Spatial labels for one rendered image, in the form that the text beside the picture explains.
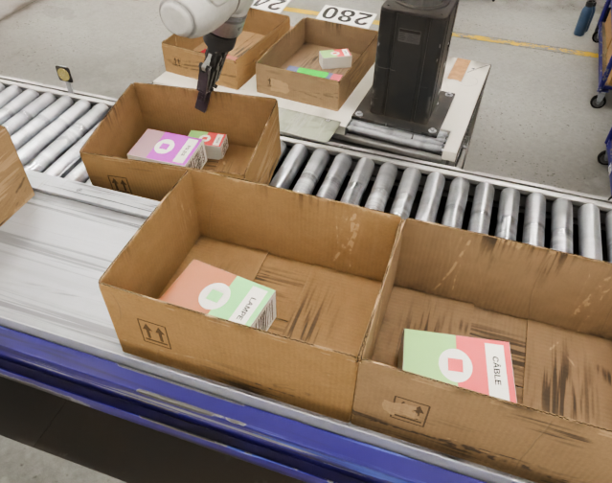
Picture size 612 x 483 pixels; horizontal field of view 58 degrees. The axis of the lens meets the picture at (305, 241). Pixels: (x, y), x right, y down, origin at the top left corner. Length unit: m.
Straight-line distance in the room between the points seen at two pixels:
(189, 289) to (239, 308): 0.09
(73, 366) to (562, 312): 0.80
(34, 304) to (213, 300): 0.34
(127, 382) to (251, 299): 0.23
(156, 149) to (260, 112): 0.28
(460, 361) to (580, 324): 0.27
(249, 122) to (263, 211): 0.52
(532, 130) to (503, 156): 0.33
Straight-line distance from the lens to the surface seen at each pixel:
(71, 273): 1.13
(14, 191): 1.29
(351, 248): 1.00
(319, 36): 2.11
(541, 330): 1.04
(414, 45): 1.61
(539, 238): 1.42
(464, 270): 0.98
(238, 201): 1.02
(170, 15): 1.12
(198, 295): 0.92
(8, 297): 1.13
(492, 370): 0.87
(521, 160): 3.03
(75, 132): 1.77
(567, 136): 3.32
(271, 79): 1.79
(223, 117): 1.50
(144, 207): 1.21
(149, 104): 1.57
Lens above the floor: 1.65
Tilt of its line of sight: 44 degrees down
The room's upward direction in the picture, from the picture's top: 1 degrees clockwise
